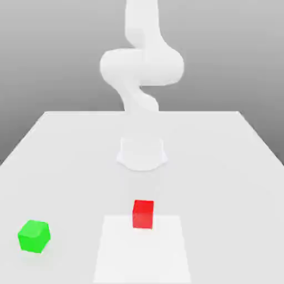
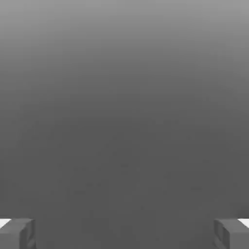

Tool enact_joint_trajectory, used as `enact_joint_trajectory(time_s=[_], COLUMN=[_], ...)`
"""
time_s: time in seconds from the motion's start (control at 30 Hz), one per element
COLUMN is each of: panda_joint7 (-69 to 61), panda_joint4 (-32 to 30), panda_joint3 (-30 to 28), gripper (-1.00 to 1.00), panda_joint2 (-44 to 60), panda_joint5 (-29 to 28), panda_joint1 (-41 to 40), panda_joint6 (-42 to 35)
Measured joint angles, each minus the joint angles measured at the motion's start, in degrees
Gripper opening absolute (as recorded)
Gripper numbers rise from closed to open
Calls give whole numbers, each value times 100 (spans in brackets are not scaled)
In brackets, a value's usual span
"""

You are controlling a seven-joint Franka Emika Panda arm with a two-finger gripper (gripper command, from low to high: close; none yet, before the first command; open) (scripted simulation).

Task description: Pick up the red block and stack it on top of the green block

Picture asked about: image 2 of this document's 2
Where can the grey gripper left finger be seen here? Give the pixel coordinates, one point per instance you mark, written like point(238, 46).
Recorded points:
point(17, 234)

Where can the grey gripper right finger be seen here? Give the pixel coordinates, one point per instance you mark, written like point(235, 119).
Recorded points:
point(231, 234)

